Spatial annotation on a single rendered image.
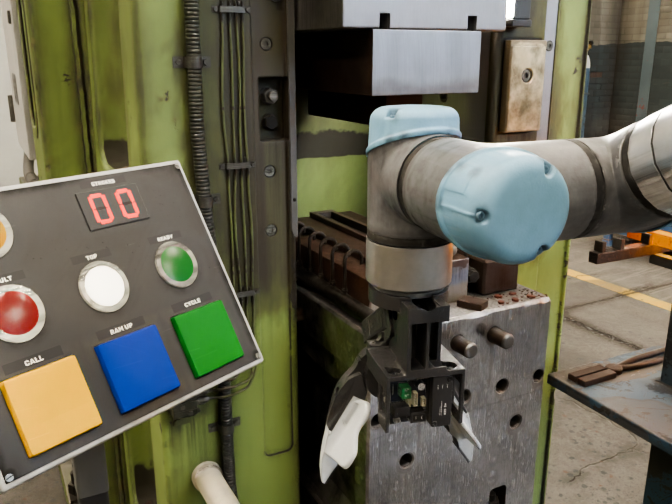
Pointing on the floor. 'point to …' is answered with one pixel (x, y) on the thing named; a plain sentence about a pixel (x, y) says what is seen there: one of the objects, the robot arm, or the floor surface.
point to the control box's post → (91, 476)
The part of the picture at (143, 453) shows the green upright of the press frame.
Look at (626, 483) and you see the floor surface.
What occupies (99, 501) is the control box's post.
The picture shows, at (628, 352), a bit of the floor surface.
